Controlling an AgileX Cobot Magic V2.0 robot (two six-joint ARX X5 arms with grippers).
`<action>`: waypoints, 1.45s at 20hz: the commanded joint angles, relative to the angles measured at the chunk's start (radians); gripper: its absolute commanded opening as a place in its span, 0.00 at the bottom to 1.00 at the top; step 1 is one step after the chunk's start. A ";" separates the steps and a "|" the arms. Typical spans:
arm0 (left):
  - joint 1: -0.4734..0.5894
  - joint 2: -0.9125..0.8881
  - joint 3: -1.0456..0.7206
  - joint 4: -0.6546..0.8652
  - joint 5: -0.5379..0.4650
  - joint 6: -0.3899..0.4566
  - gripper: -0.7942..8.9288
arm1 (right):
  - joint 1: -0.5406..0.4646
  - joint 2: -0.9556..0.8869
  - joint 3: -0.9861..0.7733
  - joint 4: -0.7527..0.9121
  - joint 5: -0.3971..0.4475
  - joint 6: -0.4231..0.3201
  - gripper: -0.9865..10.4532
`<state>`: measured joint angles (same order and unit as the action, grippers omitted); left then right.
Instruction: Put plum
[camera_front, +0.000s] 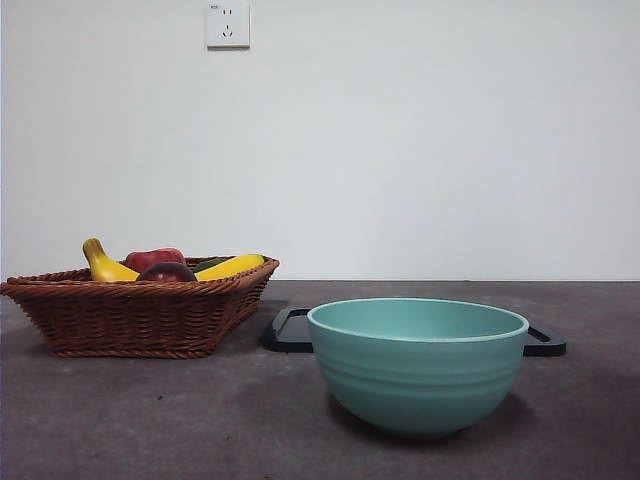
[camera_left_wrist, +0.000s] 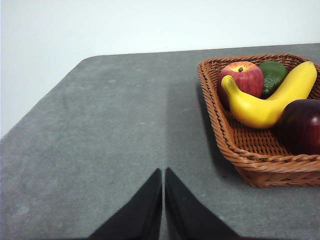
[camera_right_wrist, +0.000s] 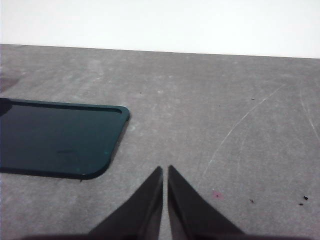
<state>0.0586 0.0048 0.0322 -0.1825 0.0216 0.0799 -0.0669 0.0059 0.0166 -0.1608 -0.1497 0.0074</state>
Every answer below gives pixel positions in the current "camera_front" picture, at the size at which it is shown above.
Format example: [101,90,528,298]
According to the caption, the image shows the dark red plum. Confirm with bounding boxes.
[135,261,199,283]

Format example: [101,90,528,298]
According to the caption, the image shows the teal ribbed bowl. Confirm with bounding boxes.
[305,297,530,440]

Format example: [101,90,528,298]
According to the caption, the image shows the dark rectangular tray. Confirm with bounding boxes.
[263,307,569,358]

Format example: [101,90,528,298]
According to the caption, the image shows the dark green vegetable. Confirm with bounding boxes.
[192,256,236,274]

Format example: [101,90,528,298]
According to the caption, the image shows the red apple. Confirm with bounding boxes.
[124,247,187,274]

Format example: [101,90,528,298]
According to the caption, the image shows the brown wicker basket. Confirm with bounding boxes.
[0,255,281,359]

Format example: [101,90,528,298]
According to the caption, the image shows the yellow banana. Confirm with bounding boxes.
[82,237,266,282]

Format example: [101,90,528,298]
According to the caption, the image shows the white wall socket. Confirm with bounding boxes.
[206,0,251,50]

